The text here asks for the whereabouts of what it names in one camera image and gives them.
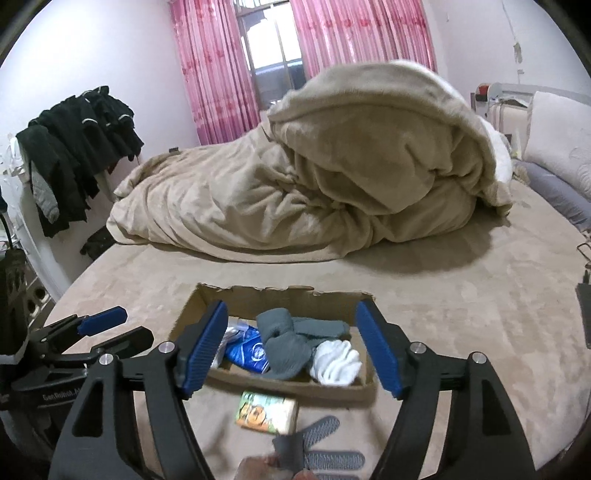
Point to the blue plastic packet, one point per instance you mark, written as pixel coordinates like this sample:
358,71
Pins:
247,353

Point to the black bag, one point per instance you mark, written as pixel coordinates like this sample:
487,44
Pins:
97,242

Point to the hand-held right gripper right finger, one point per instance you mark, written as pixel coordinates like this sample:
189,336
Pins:
381,353

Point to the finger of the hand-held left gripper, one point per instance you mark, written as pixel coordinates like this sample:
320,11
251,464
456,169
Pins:
129,341
102,321

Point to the person's right hand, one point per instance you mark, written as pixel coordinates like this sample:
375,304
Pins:
258,468

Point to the small green orange card box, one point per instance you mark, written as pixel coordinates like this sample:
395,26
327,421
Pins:
267,410

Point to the clear white plastic packet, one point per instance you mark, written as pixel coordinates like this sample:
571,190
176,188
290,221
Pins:
233,330

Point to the white sock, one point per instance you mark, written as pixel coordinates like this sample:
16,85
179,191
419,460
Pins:
337,362

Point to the white headboard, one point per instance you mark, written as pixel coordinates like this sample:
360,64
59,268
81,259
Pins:
503,101

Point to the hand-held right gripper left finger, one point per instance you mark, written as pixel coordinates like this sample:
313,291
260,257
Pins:
203,353

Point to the pink floral curtain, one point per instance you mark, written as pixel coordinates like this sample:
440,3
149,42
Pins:
364,32
210,69

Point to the pile of dark clothes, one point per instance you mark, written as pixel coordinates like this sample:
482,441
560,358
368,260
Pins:
69,147

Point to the white pillow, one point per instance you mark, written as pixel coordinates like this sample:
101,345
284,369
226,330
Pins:
556,134

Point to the window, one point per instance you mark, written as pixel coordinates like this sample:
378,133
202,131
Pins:
272,50

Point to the grey grip sock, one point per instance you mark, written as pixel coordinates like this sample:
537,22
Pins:
318,445

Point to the beige fleece blanket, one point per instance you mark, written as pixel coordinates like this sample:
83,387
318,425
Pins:
323,175

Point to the grey pillow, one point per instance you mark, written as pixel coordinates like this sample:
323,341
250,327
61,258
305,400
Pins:
556,189

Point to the brown cardboard box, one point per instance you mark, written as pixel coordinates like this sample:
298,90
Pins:
281,300

